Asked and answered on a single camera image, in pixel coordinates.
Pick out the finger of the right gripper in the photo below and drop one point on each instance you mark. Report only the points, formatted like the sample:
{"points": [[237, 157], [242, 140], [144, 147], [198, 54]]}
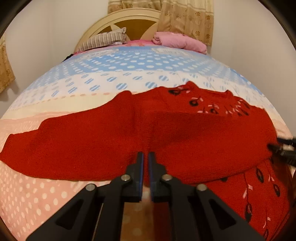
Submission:
{"points": [[287, 141], [285, 156]]}

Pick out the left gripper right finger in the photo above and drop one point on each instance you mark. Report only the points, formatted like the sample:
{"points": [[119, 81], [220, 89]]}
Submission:
{"points": [[184, 212]]}

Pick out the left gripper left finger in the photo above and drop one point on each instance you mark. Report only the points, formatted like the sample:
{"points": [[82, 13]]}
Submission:
{"points": [[95, 213]]}

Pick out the red knitted sweater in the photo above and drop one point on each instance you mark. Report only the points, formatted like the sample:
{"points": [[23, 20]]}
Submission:
{"points": [[199, 135]]}

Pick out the polka dot bed sheet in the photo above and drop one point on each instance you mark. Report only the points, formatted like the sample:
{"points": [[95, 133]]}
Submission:
{"points": [[89, 80]]}

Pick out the beige curtain behind headboard right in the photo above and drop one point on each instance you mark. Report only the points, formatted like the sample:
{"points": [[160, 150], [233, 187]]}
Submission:
{"points": [[193, 18]]}

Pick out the beige curtain behind headboard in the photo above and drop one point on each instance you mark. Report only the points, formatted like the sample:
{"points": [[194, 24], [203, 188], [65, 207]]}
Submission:
{"points": [[117, 5], [193, 18]]}

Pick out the pink pillow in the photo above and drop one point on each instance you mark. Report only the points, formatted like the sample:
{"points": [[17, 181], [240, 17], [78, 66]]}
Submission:
{"points": [[180, 41]]}

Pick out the beige side window curtain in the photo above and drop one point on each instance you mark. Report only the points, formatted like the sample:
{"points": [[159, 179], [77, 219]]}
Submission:
{"points": [[6, 73]]}

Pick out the striped pillow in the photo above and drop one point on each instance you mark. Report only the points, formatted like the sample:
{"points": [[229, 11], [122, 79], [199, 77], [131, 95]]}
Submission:
{"points": [[104, 39]]}

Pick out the cream wooden headboard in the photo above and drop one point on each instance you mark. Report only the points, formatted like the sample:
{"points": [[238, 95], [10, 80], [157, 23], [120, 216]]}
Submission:
{"points": [[140, 24]]}

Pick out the beige curtain behind headboard left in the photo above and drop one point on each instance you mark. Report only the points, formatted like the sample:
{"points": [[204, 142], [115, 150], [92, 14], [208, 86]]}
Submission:
{"points": [[117, 5]]}

